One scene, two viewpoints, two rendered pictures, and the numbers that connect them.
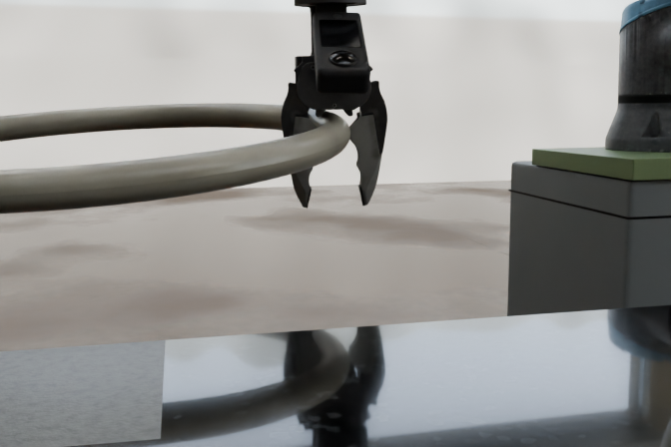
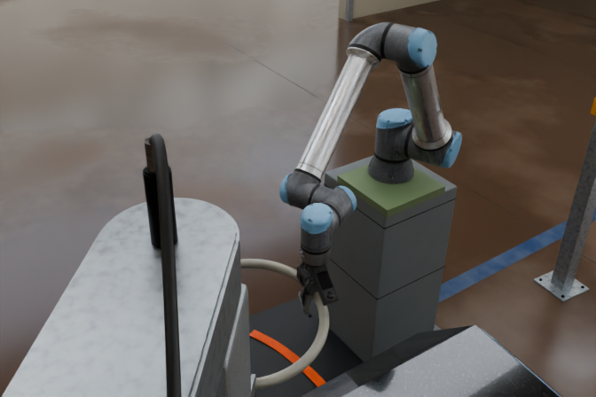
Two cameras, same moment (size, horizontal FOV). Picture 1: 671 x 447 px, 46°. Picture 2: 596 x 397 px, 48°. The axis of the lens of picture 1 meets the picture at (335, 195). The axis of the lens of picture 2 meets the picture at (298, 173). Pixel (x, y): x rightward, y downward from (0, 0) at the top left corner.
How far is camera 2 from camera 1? 1.61 m
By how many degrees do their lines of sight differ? 31
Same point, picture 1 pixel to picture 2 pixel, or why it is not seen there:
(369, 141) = not seen: hidden behind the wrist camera
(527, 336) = (393, 385)
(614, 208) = (378, 221)
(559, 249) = (351, 222)
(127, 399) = not seen: outside the picture
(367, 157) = not seen: hidden behind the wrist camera
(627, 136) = (380, 175)
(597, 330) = (406, 377)
